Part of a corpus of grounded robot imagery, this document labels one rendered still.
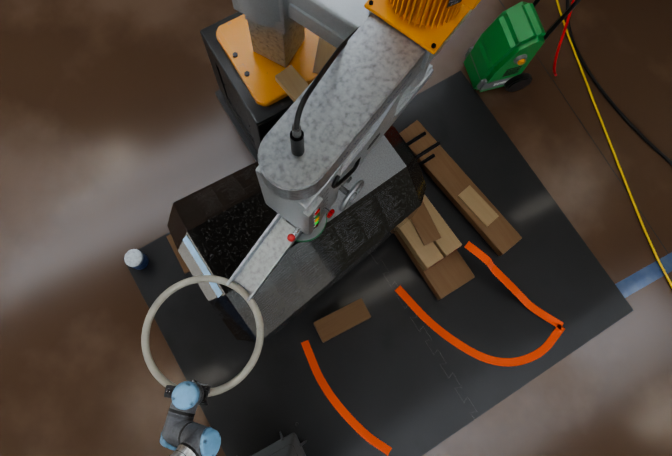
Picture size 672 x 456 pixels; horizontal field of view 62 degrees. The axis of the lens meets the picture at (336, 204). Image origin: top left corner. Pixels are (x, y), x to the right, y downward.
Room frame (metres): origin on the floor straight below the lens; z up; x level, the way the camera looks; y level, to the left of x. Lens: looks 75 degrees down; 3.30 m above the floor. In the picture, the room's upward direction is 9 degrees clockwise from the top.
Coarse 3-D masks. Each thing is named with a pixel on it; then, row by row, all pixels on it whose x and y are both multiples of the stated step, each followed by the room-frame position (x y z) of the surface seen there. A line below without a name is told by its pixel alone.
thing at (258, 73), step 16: (240, 16) 1.58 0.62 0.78; (224, 32) 1.48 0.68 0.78; (240, 32) 1.49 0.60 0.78; (224, 48) 1.39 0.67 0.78; (240, 48) 1.40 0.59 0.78; (304, 48) 1.46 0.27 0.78; (240, 64) 1.32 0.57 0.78; (256, 64) 1.33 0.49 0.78; (272, 64) 1.34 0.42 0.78; (288, 64) 1.36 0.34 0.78; (304, 64) 1.37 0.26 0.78; (256, 80) 1.24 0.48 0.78; (272, 80) 1.26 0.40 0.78; (256, 96) 1.16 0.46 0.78; (272, 96) 1.17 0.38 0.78
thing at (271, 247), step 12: (348, 180) 0.71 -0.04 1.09; (276, 216) 0.53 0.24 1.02; (276, 228) 0.49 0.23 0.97; (288, 228) 0.50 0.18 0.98; (264, 240) 0.44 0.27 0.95; (276, 240) 0.44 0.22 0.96; (252, 252) 0.37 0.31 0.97; (264, 252) 0.39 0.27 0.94; (276, 252) 0.39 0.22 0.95; (240, 264) 0.32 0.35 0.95; (252, 264) 0.33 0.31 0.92; (264, 264) 0.34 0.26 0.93; (276, 264) 0.34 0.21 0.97; (240, 276) 0.28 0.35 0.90; (252, 276) 0.28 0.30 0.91; (264, 276) 0.28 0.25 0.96; (252, 288) 0.24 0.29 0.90
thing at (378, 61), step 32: (384, 32) 1.03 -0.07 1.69; (352, 64) 0.90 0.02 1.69; (384, 64) 0.92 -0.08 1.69; (416, 64) 0.95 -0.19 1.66; (320, 96) 0.77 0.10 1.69; (352, 96) 0.79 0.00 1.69; (384, 96) 0.81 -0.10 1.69; (288, 128) 0.65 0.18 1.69; (320, 128) 0.67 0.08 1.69; (352, 128) 0.69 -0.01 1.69; (288, 160) 0.55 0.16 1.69; (320, 160) 0.57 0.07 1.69; (288, 192) 0.46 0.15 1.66
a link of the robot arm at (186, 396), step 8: (184, 384) -0.16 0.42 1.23; (192, 384) -0.16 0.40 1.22; (176, 392) -0.19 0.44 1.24; (184, 392) -0.18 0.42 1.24; (192, 392) -0.18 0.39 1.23; (200, 392) -0.18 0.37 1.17; (176, 400) -0.21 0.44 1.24; (184, 400) -0.21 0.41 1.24; (192, 400) -0.21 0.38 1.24; (200, 400) -0.21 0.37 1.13; (176, 408) -0.24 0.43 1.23; (184, 408) -0.23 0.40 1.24; (192, 408) -0.23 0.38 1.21
